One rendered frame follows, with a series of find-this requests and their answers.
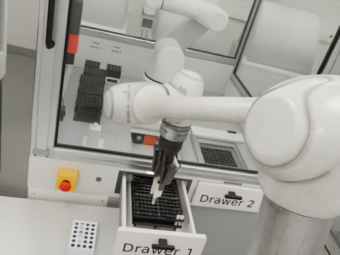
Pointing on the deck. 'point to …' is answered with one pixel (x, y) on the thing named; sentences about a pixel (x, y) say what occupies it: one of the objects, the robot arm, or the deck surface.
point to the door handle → (50, 25)
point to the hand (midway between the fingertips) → (157, 186)
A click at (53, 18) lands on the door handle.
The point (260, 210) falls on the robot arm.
